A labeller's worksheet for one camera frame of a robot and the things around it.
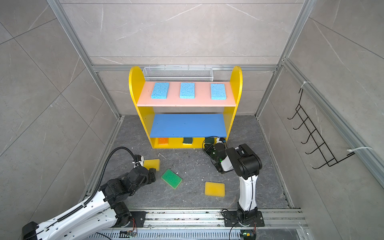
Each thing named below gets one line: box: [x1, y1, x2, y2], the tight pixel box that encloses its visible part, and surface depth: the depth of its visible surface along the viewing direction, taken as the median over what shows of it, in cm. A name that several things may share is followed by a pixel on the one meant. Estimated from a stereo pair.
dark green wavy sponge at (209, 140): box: [205, 137, 214, 145], surface depth 103 cm
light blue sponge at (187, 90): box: [179, 82, 195, 99], surface depth 76 cm
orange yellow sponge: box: [158, 137, 169, 145], surface depth 103 cm
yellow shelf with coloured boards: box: [129, 66, 243, 149], surface depth 80 cm
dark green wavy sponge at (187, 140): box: [183, 137, 193, 144], surface depth 103 cm
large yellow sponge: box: [204, 181, 226, 197], surface depth 84 cm
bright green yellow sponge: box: [161, 169, 183, 190], surface depth 87 cm
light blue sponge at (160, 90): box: [151, 82, 170, 99], surface depth 76 cm
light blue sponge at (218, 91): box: [211, 83, 227, 100], surface depth 76 cm
